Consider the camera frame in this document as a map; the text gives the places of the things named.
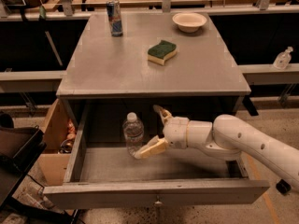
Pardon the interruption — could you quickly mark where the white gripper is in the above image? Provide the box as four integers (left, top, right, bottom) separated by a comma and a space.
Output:
134, 105, 190, 160

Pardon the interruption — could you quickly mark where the clear plastic water bottle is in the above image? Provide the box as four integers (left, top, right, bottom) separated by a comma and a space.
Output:
122, 112, 144, 156

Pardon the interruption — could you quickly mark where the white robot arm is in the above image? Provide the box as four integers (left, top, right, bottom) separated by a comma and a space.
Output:
135, 105, 299, 189

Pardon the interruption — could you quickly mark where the metal drawer knob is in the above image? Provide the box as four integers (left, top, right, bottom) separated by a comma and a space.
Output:
153, 195, 164, 207

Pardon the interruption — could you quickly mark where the open grey top drawer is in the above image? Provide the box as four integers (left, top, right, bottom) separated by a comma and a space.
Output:
45, 103, 269, 209

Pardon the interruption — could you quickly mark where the grey cabinet counter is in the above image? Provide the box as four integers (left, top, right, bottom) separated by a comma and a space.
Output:
57, 12, 250, 107

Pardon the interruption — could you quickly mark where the clear soap dispenser bottle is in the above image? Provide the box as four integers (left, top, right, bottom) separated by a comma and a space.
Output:
273, 47, 293, 70

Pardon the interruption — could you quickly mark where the green yellow sponge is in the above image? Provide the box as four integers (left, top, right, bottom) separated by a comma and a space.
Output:
148, 40, 177, 65

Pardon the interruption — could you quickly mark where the cardboard box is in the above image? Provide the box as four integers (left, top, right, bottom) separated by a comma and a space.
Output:
38, 99, 70, 186

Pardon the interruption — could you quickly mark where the white paper bowl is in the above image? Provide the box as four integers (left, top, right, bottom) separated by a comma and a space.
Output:
172, 13, 207, 33

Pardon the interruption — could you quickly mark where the blue energy drink can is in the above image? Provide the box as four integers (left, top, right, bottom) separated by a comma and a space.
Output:
107, 0, 123, 37

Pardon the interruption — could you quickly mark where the black chair caster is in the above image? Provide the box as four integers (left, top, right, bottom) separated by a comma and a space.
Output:
276, 179, 292, 195

